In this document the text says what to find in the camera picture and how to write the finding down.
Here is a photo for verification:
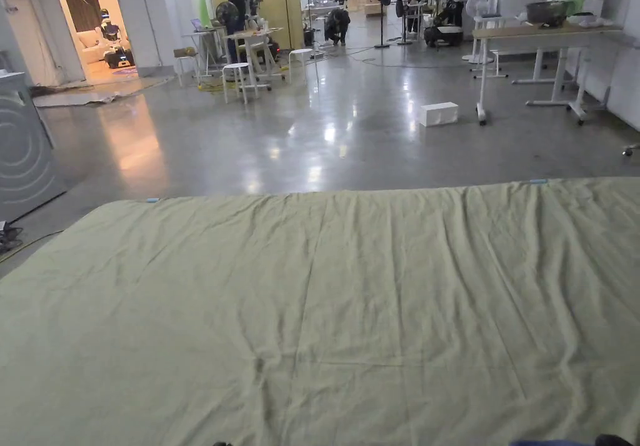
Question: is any white round stool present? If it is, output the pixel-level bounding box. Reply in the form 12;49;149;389
288;48;314;84
221;62;261;104

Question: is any white box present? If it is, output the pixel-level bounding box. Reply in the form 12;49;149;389
419;101;460;127

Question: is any bed with pale green sheet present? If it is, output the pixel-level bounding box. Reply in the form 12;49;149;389
0;176;640;446

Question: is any white standing fan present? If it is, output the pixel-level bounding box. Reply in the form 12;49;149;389
461;0;488;63

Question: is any grey washing machine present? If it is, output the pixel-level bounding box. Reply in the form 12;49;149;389
0;70;68;224

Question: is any wooden board panel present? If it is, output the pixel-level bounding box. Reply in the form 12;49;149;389
209;0;304;51

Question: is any black standing fan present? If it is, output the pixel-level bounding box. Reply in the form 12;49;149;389
215;1;238;29
374;0;393;49

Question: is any white side table with laptop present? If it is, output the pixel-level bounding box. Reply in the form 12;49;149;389
181;18;224;78

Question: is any white humanoid robot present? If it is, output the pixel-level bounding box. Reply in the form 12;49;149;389
97;8;135;70

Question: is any white work table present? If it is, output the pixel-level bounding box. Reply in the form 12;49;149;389
223;27;287;92

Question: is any long white-legged table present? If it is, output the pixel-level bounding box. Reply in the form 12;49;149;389
472;0;626;127

